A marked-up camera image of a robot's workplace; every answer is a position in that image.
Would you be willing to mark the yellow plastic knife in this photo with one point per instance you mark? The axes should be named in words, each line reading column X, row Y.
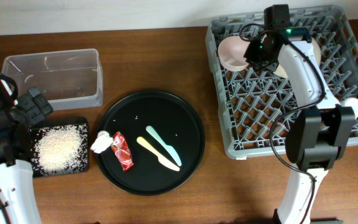
column 162, row 159

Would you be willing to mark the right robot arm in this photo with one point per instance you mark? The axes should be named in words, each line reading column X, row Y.
column 319, row 135

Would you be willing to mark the white cup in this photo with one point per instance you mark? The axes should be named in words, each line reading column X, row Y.
column 353, row 103

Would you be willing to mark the round black tray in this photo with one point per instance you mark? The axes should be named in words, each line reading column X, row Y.
column 175, row 121

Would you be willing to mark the mint green plastic knife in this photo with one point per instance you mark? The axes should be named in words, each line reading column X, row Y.
column 170, row 149

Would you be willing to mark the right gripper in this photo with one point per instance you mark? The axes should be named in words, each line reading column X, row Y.
column 250, row 56

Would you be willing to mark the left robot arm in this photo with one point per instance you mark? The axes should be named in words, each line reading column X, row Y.
column 18, row 113

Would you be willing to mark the pile of rice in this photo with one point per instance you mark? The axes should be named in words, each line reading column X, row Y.
column 59, row 149

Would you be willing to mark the red snack wrapper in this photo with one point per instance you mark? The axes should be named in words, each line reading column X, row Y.
column 121, row 150

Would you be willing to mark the pink bowl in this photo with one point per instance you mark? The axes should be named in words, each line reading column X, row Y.
column 231, row 53

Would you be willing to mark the grey dishwasher rack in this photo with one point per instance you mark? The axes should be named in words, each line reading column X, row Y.
column 250, row 101

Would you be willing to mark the clear plastic bin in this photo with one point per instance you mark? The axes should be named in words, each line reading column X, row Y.
column 68, row 79

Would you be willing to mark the black rectangular tray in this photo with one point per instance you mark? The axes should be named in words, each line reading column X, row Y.
column 57, row 149

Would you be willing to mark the white tissue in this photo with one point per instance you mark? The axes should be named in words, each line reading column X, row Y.
column 102, row 142

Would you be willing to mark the cream plate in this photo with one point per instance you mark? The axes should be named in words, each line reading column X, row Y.
column 317, row 55

